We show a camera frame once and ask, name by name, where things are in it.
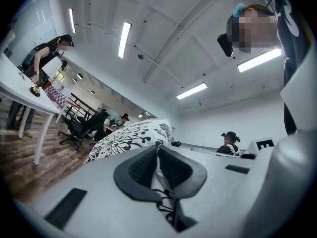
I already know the brass lamp white shade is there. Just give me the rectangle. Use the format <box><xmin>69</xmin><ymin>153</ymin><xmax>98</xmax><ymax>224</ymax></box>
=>
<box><xmin>29</xmin><ymin>58</ymin><xmax>63</xmax><ymax>98</ymax></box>

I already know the checkered cloth table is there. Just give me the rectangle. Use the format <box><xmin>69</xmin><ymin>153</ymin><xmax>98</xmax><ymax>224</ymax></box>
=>
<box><xmin>43</xmin><ymin>82</ymin><xmax>73</xmax><ymax>125</ymax></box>

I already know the teal hair scrunchie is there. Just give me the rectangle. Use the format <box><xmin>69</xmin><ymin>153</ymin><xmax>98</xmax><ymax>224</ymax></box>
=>
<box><xmin>232</xmin><ymin>2</ymin><xmax>246</xmax><ymax>17</ymax></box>

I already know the person's black printed shirt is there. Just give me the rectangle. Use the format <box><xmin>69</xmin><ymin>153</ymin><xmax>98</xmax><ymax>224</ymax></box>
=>
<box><xmin>271</xmin><ymin>0</ymin><xmax>314</xmax><ymax>136</ymax></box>

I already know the black head-mounted camera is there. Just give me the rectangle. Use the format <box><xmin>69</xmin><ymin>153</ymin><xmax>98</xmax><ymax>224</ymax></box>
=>
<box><xmin>217</xmin><ymin>33</ymin><xmax>234</xmax><ymax>58</ymax></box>

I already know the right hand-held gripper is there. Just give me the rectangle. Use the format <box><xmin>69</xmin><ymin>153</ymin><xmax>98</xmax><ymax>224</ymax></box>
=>
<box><xmin>170</xmin><ymin>137</ymin><xmax>276</xmax><ymax>160</ymax></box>

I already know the floral white cushion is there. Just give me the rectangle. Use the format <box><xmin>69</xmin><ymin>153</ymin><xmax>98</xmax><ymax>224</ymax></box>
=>
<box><xmin>83</xmin><ymin>118</ymin><xmax>175</xmax><ymax>212</ymax></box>

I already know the black metal railing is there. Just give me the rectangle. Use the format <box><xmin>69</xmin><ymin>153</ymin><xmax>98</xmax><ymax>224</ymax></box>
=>
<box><xmin>67</xmin><ymin>92</ymin><xmax>100</xmax><ymax>120</ymax></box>

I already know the white rectangular table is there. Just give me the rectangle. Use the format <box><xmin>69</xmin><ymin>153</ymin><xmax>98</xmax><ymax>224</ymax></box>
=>
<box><xmin>0</xmin><ymin>52</ymin><xmax>62</xmax><ymax>166</ymax></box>

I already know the long ceiling light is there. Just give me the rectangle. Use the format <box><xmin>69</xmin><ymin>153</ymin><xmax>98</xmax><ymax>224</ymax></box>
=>
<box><xmin>68</xmin><ymin>8</ymin><xmax>77</xmax><ymax>35</ymax></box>
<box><xmin>176</xmin><ymin>82</ymin><xmax>208</xmax><ymax>100</ymax></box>
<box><xmin>117</xmin><ymin>21</ymin><xmax>132</xmax><ymax>60</ymax></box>
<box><xmin>237</xmin><ymin>48</ymin><xmax>283</xmax><ymax>73</ymax></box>

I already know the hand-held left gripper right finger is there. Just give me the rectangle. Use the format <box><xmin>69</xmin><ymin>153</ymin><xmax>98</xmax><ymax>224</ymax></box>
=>
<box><xmin>158</xmin><ymin>145</ymin><xmax>256</xmax><ymax>238</ymax></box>

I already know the wood-top white table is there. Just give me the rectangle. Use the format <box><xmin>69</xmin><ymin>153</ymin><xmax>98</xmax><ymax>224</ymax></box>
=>
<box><xmin>54</xmin><ymin>100</ymin><xmax>84</xmax><ymax>125</ymax></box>

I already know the window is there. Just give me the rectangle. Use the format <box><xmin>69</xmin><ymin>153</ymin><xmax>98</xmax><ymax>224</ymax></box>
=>
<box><xmin>54</xmin><ymin>69</ymin><xmax>66</xmax><ymax>82</ymax></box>

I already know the person's head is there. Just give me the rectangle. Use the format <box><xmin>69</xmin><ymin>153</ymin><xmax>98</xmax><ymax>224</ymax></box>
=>
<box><xmin>226</xmin><ymin>3</ymin><xmax>280</xmax><ymax>55</ymax></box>

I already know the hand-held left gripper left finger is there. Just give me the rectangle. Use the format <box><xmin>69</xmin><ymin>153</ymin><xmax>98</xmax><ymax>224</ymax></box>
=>
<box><xmin>32</xmin><ymin>145</ymin><xmax>178</xmax><ymax>238</ymax></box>

